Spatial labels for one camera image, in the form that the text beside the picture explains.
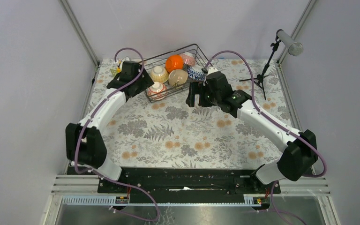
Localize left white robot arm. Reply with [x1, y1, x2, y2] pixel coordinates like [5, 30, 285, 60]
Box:
[65, 60, 154, 193]

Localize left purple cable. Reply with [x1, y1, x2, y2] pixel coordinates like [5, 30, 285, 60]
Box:
[74, 47, 162, 222]

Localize orange bowl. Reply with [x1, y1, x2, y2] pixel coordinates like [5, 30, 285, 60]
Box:
[165, 55, 183, 73]

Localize yellow dotted white bowl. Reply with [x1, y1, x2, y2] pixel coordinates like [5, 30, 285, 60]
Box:
[150, 66, 169, 83]

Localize red patterned white bowl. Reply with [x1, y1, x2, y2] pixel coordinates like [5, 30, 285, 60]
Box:
[147, 82, 167, 100]

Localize cream white bowl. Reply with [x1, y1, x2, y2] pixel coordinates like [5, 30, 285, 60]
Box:
[168, 69, 188, 88]

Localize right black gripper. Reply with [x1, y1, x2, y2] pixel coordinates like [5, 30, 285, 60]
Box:
[185, 82, 220, 108]

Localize blue patterned bowl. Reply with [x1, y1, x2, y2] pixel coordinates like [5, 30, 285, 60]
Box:
[187, 65, 206, 81]

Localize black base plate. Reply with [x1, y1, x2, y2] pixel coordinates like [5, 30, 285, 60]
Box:
[97, 167, 282, 205]

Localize black wire dish rack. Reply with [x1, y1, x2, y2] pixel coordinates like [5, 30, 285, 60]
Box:
[144, 43, 208, 103]

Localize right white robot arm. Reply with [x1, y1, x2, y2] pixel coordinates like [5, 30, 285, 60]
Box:
[186, 72, 318, 193]

